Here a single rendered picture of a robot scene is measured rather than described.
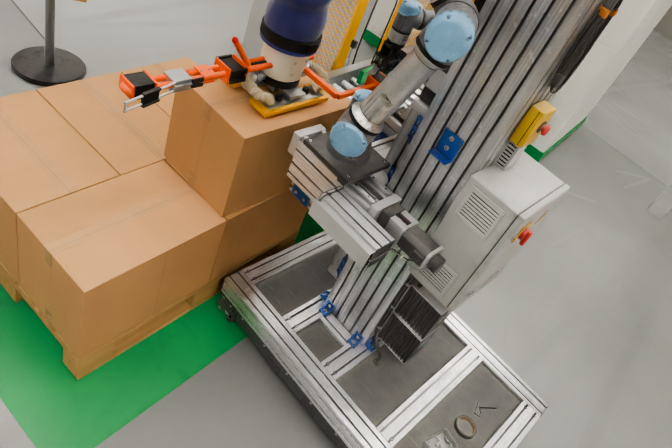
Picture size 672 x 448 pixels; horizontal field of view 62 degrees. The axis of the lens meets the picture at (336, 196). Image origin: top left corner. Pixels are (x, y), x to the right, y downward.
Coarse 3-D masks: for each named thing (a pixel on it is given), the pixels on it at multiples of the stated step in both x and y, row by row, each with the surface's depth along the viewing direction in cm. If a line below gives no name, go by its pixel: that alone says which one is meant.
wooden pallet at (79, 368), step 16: (288, 240) 282; (256, 256) 263; (0, 272) 220; (16, 288) 215; (208, 288) 245; (32, 304) 210; (176, 304) 231; (192, 304) 243; (160, 320) 235; (128, 336) 225; (144, 336) 228; (64, 352) 206; (96, 352) 205; (112, 352) 215; (80, 368) 204; (96, 368) 213
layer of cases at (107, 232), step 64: (192, 64) 287; (0, 128) 212; (64, 128) 223; (128, 128) 236; (0, 192) 191; (64, 192) 200; (128, 192) 210; (192, 192) 221; (0, 256) 214; (64, 256) 181; (128, 256) 190; (192, 256) 214; (64, 320) 194; (128, 320) 208
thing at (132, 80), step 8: (136, 72) 170; (144, 72) 172; (120, 80) 168; (128, 80) 166; (136, 80) 167; (144, 80) 169; (152, 80) 170; (136, 88) 166; (144, 88) 168; (152, 88) 170; (128, 96) 168; (136, 96) 168
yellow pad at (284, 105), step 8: (304, 88) 216; (280, 96) 207; (304, 96) 217; (312, 96) 219; (320, 96) 222; (328, 96) 224; (256, 104) 203; (264, 104) 204; (280, 104) 207; (288, 104) 209; (296, 104) 212; (304, 104) 214; (312, 104) 219; (264, 112) 201; (272, 112) 203; (280, 112) 206
